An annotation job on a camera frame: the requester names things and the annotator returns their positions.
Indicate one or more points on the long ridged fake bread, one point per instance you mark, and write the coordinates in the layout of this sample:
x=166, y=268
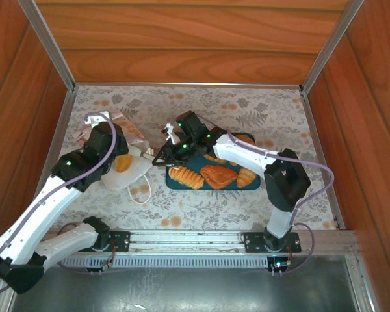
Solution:
x=186, y=177

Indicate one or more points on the cartoon animal paper bag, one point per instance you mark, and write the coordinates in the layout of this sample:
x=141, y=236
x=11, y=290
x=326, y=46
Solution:
x=138, y=170

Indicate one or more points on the plump fake croissant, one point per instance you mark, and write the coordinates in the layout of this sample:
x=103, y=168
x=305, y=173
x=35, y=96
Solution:
x=216, y=159

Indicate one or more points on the triangular fake pastry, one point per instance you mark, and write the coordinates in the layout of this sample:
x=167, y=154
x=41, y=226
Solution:
x=219, y=177

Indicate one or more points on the small fake croissant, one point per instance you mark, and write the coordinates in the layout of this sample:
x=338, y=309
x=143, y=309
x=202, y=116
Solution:
x=246, y=178

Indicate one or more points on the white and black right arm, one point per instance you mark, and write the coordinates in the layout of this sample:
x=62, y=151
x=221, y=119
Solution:
x=243, y=157

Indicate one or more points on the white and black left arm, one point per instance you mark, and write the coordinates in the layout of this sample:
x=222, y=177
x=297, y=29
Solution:
x=39, y=227

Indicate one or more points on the round orange fake bun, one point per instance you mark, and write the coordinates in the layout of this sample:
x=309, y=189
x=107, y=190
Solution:
x=124, y=163

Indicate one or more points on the teal plastic tray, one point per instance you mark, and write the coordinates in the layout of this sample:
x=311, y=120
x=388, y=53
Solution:
x=195, y=163

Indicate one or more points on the floral fern tablecloth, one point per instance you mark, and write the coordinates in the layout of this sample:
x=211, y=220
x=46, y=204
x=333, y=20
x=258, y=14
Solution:
x=198, y=107

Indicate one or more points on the wide aluminium mounting beam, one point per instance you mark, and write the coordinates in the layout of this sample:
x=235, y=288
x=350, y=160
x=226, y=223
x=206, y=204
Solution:
x=188, y=240

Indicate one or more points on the small circuit board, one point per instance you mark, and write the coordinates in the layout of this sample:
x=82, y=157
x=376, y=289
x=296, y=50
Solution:
x=108, y=264
x=279, y=264

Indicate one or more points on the galvanised metal sheet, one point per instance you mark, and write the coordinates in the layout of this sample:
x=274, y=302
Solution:
x=182, y=292

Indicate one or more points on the aluminium side floor rail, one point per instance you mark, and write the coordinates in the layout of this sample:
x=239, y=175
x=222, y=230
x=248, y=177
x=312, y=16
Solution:
x=64, y=139
x=318, y=146

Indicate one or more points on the long horizontal aluminium wall rail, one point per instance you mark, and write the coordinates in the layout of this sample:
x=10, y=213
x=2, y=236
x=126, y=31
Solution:
x=182, y=84

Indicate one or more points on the small black arm base plate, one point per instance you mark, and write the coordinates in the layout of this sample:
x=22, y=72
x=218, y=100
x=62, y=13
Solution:
x=122, y=242

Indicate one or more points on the aluminium corner post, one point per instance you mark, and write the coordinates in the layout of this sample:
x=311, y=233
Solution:
x=331, y=42
x=48, y=42

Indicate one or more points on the long black arm base plate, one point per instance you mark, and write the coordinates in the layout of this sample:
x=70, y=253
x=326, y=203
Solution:
x=253, y=242

